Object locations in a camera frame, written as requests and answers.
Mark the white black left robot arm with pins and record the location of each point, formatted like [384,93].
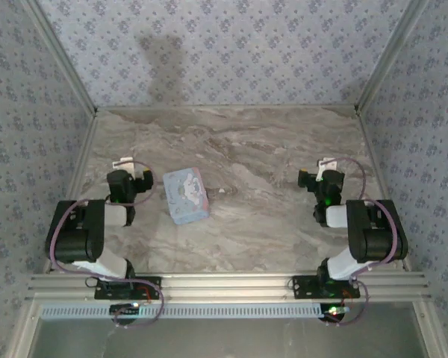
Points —
[78,238]

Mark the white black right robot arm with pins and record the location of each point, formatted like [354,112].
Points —
[373,238]

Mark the grey metal lower panel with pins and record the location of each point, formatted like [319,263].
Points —
[227,339]

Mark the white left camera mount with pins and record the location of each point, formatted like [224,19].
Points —
[131,172]

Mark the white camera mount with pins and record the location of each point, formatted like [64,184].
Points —
[320,174]
[131,172]

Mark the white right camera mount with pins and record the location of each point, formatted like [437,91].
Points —
[320,174]

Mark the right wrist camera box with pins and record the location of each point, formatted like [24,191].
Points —
[328,162]

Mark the aluminium table side rail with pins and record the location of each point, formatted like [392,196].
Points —
[373,149]
[79,168]

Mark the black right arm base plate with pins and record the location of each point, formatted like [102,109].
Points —
[306,287]

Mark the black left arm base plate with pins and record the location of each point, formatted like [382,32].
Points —
[149,289]

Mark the aluminium frame cross rail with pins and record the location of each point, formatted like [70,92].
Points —
[227,285]

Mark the aluminium frame post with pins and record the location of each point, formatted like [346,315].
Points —
[389,56]
[65,56]

